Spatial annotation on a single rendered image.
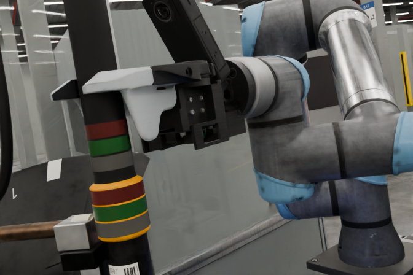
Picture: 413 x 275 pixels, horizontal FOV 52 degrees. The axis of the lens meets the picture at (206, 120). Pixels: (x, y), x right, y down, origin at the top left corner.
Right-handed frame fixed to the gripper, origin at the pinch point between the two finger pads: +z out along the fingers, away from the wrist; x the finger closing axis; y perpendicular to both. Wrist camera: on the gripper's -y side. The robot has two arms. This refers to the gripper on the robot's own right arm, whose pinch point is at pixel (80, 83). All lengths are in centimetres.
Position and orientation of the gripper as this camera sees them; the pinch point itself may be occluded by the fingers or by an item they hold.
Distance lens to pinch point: 34.3
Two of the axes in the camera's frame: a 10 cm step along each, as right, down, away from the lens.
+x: -7.8, 0.9, 6.2
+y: 1.6, 9.9, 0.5
